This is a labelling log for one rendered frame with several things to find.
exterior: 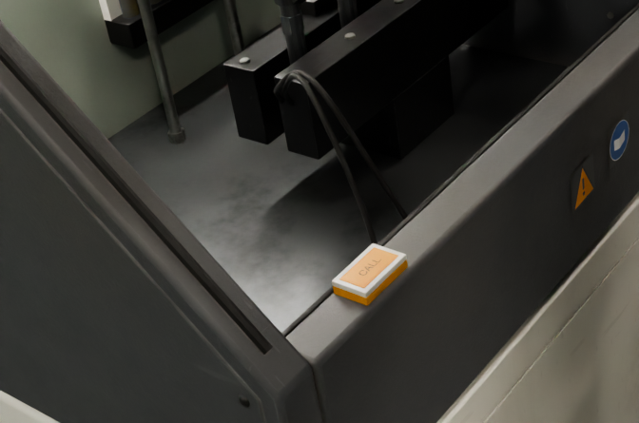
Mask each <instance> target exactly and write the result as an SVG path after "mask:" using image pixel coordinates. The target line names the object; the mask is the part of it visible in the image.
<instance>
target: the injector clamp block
mask: <svg viewBox="0 0 639 423"><path fill-rule="evenodd" d="M356 2H357V9H358V18H356V19H355V20H354V21H352V22H351V23H349V24H348V25H347V26H345V27H344V28H341V25H340V19H339V7H338V2H337V3H336V4H334V5H333V6H331V7H330V8H328V9H327V10H325V11H323V12H322V13H321V14H319V15H318V16H312V15H307V14H303V15H302V18H303V24H304V30H303V31H304V36H305V42H306V47H307V53H306V54H305V55H304V56H302V57H301V58H299V60H297V61H296V62H295V63H293V64H292V65H290V61H289V56H288V50H287V45H286V40H285V35H284V34H283V31H282V26H280V27H278V28H277V29H275V30H273V31H272V32H270V33H269V34H267V35H266V36H264V37H263V38H261V40H259V41H258V42H256V43H255V44H253V45H252V46H250V47H249V48H247V49H245V50H244V51H242V52H241V53H239V54H238V55H236V56H235V57H234V58H232V59H231V60H229V61H228V62H226V63H225V64H224V65H223V67H224V71H225V76H226V81H227V84H228V89H229V94H230V98H231V103H232V107H233V111H234V116H235V121H236V125H237V129H238V134H239V136H240V137H242V138H245V139H247V140H251V141H254V142H258V143H261V144H270V143H272V142H273V141H274V140H276V139H277V138H278V137H279V136H280V135H281V134H282V133H284V134H285V139H286V143H287V149H288V151H290V152H293V153H297V154H300V155H303V156H306V157H310V158H313V159H316V160H319V159H321V158H322V157H323V156H324V155H325V154H327V153H328V152H329V151H330V150H332V149H333V148H334V147H333V145H332V143H331V140H330V138H329V136H328V134H327V132H326V130H325V128H324V126H323V123H322V121H321V119H320V116H319V114H318V113H317V111H316V109H315V107H314V105H313V103H312V101H311V99H310V98H309V96H308V94H307V92H306V91H305V89H304V87H303V86H302V84H301V83H300V82H299V81H298V80H297V79H294V80H292V82H291V84H290V86H289V88H288V90H287V92H288V94H289V96H290V97H291V98H292V100H293V102H294V104H293V105H292V106H290V105H289V104H288V103H287V101H286V100H285V99H284V97H283V95H282V93H281V90H282V88H281V89H280V94H281V96H282V98H283V103H282V104H281V103H280V102H279V100H278V99H277V97H276V96H275V94H274V88H275V86H276V85H277V84H278V82H279V81H280V80H281V78H282V77H283V76H284V75H285V74H287V73H289V72H291V71H293V70H303V71H305V72H306V73H308V74H310V75H311V76H313V77H314V78H315V79H316V80H317V81H318V83H319V84H320V85H321V86H322V87H323V88H324V90H325V91H326V92H327V94H328V95H329V96H330V98H331V99H332V100H333V102H334V103H335V105H336V106H337V107H338V109H339V111H340V112H341V114H342V115H343V117H344V118H345V120H346V121H347V123H348V124H349V126H351V128H352V129H353V131H354V132H355V134H356V135H357V137H358V139H359V141H360V142H361V144H362V145H363V147H364V148H365V150H369V151H372V152H376V153H379V154H382V155H386V156H389V157H393V158H397V159H400V160H402V159H403V158H404V157H405V156H407V155H408V154H409V153H410V152H411V151H412V150H413V149H415V148H416V147H417V146H418V145H419V144H420V143H422V142H423V141H424V140H425V139H426V138H427V137H429V136H430V135H431V134H432V133H433V132H434V131H435V130H437V129H438V128H439V127H440V126H441V125H443V124H444V123H445V122H446V121H447V120H448V119H449V118H451V117H452V116H453V115H454V114H455V110H454V100H453V91H452V81H451V71H450V62H449V54H451V53H452V52H453V51H454V50H456V49H457V48H458V47H460V46H461V45H462V44H463V43H465V42H466V41H467V40H468V39H469V38H471V37H472V36H473V35H474V34H476V33H477V32H478V31H479V30H481V29H482V28H483V27H485V26H486V25H487V24H488V23H490V22H491V21H492V20H493V19H494V18H495V17H496V16H497V15H498V14H500V13H501V12H502V11H503V10H505V9H506V8H507V7H508V6H509V3H508V0H356ZM305 80H306V79H305ZM306 81H307V80H306ZM307 82H308V84H309V86H310V87H311V88H312V90H313V92H314V93H315V95H316V97H317V99H318V101H319V104H320V106H321V108H322V110H323V112H324V114H325V116H326V118H327V120H328V122H329V124H330V126H331V127H332V130H333V132H334V134H335V136H336V138H337V140H338V142H339V143H342V144H348V145H351V146H354V147H356V146H355V144H354V143H353V141H352V139H351V138H350V136H349V135H348V133H347V132H346V130H345V129H344V127H343V126H342V124H341V123H340V121H339V119H338V118H337V116H336V115H335V113H334V112H333V110H332V109H331V108H330V106H329V105H327V103H326V102H325V100H324V99H323V98H322V96H321V95H320V93H319V92H318V91H317V90H316V89H315V88H314V87H313V86H312V84H311V83H310V82H309V81H307Z"/></svg>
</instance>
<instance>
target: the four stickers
mask: <svg viewBox="0 0 639 423"><path fill-rule="evenodd" d="M609 138H610V169H611V168H612V167H613V166H614V165H615V164H616V162H617V161H618V160H619V159H620V158H621V157H622V156H623V155H624V154H625V152H626V151H627V150H628V149H629V112H628V113H627V114H626V115H625V116H624V117H623V118H622V119H621V120H620V121H619V123H618V124H617V125H616V126H615V127H614V128H613V129H612V130H611V131H610V132H609ZM571 189H572V203H573V214H574V213H575V212H576V210H577V209H578V208H579V207H580V206H581V205H582V203H583V202H584V201H585V200H586V199H587V198H588V196H589V195H590V194H591V193H592V192H593V190H594V189H595V188H594V170H593V153H592V154H591V155H590V156H589V157H588V159H587V160H586V161H585V162H584V163H583V164H582V165H581V166H580V168H579V169H578V170H577V171H576V172H575V173H574V174H573V175H572V177H571Z"/></svg>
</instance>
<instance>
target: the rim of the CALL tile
mask: <svg viewBox="0 0 639 423"><path fill-rule="evenodd" d="M374 247H376V248H378V249H381V250H384V251H387V252H390V253H393V254H396V255H398V257H397V258H396V259H395V260H394V261H393V262H392V263H391V264H390V265H389V266H387V267H386V268H385V269H384V270H383V271H382V272H381V273H380V274H379V275H378V276H377V277H376V278H375V279H374V280H373V281H372V282H371V283H370V284H369V285H367V286H366V287H365V288H361V287H358V286H356V285H353V284H351V283H348V282H345V281H342V280H340V278H341V277H342V276H343V275H344V274H345V273H347V272H348V271H349V270H350V269H351V268H352V267H353V266H354V265H355V264H356V263H357V262H358V261H360V260H361V259H362V258H363V257H364V256H365V255H366V254H367V253H368V252H369V251H370V250H372V249H373V248H374ZM405 260H407V257H406V254H403V253H400V252H398V251H395V250H392V249H389V248H386V247H383V246H380V245H377V244H374V243H372V244H371V245H370V246H369V247H368V248H367V249H366V250H365V251H364V252H363V253H362V254H360V255H359V256H358V257H357V258H356V259H355V260H354V261H353V262H352V263H351V264H350V265H348V266H347V267H346V268H345V269H344V270H343V271H342V272H341V273H340V274H339V275H338V276H336V277H335V278H334V279H333V280H332V284H333V286H335V287H338V288H339V289H342V290H345V291H348V292H350V293H353V294H356V295H359V296H361V297H364V298H367V297H368V296H369V295H370V294H371V293H373V292H374V291H375V290H376V289H377V288H378V287H379V286H380V284H381V283H382V282H383V281H385V280H386V279H387V278H388V277H389V276H390V275H391V274H392V273H393V272H394V271H395V270H396V269H397V268H398V267H399V266H400V265H401V264H402V263H403V262H404V261H405Z"/></svg>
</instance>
